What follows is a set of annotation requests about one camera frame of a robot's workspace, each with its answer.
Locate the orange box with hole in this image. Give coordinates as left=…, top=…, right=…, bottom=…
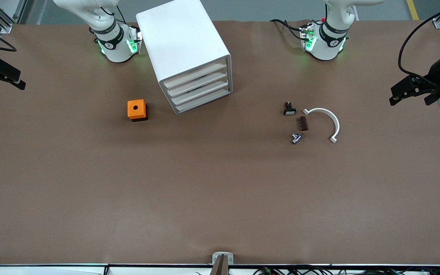
left=127, top=99, right=148, bottom=122

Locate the black left camera cable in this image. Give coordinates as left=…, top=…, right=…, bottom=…
left=398, top=0, right=440, bottom=81

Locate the black left camera mount plate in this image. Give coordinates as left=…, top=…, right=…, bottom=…
left=424, top=90, right=440, bottom=106

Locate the white curved bracket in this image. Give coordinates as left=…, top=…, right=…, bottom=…
left=303, top=108, right=340, bottom=144

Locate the black base power cable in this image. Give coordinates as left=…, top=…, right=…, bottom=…
left=270, top=19, right=308, bottom=40

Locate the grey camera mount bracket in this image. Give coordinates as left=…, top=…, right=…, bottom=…
left=212, top=252, right=234, bottom=265

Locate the brown camera support strut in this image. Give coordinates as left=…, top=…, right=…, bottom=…
left=210, top=255, right=229, bottom=275

